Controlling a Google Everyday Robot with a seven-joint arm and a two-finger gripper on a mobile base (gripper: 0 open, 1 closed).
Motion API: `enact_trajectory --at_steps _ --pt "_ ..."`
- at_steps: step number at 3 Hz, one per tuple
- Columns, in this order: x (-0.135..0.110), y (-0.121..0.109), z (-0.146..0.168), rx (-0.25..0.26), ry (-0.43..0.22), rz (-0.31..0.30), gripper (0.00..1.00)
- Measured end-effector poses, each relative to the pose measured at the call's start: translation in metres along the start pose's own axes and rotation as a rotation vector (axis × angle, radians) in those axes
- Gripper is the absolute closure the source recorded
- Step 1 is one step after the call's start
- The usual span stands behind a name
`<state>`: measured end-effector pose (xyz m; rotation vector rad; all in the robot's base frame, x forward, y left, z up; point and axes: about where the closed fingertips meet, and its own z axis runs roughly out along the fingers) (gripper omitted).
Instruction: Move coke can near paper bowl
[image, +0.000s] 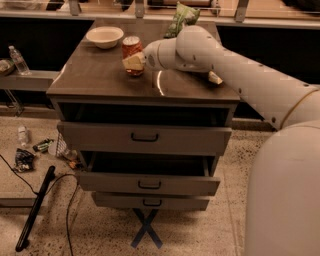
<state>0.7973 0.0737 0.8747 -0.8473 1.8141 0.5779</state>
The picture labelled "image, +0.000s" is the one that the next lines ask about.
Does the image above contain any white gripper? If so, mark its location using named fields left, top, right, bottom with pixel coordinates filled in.
left=122, top=38, right=177, bottom=71

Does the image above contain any red coke can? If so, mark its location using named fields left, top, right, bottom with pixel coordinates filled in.
left=122, top=36, right=144, bottom=77

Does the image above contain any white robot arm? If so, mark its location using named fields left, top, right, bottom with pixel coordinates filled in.
left=123, top=25, right=320, bottom=256

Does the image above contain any white paper bowl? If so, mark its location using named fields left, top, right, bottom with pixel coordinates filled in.
left=86, top=26, right=124, bottom=49

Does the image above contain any green can on floor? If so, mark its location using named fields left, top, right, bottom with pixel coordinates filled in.
left=33, top=139, right=54, bottom=152

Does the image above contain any bowl on left ledge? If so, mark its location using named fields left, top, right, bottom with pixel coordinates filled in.
left=0, top=59, right=15, bottom=76

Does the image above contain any green chip bag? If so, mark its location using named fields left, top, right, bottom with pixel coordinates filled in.
left=164, top=2, right=200, bottom=39

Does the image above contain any brown chip bag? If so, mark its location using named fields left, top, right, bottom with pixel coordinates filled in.
left=208, top=71, right=223, bottom=85

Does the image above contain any grey drawer cabinet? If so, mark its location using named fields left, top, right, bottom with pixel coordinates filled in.
left=46, top=18, right=241, bottom=212

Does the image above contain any top grey drawer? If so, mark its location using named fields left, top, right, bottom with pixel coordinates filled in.
left=57, top=122, right=231, bottom=156

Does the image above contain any grey drawer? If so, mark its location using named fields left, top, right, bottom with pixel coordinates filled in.
left=92, top=192, right=210, bottom=211
left=57, top=122, right=231, bottom=156
left=77, top=152, right=220, bottom=196

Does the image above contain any clear water bottle on ledge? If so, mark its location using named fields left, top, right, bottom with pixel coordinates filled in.
left=9, top=45, right=31, bottom=75

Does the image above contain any middle grey drawer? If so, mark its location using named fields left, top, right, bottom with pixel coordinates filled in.
left=77, top=152, right=220, bottom=196

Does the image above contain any small bottle on floor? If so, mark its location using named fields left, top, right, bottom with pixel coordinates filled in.
left=18, top=126, right=29, bottom=147

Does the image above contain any bottom grey drawer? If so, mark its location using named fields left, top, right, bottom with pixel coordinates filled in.
left=92, top=192, right=210, bottom=211

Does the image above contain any dark snack bag on floor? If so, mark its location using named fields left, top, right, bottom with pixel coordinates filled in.
left=15, top=148, right=35, bottom=172

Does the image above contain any blue tape cross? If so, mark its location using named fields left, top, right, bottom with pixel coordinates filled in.
left=131, top=208, right=163, bottom=249

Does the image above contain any black stand leg left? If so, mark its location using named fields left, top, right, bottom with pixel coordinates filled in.
left=15, top=166, right=55, bottom=252

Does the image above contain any wire basket on floor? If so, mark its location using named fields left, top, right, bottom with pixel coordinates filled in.
left=55, top=133, right=77, bottom=161

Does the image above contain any black cable left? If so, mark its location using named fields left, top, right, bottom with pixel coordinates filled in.
left=0, top=153, right=81, bottom=256

